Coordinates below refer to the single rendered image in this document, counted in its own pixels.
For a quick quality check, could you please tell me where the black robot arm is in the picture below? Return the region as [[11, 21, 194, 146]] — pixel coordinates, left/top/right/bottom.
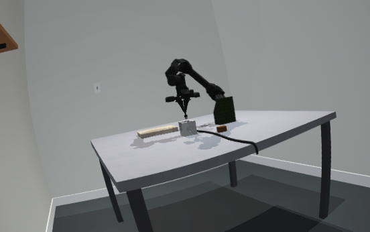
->
[[165, 58, 226, 102]]

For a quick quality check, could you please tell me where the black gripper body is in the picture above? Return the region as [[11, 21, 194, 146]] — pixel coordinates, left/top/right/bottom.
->
[[166, 84, 200, 102]]

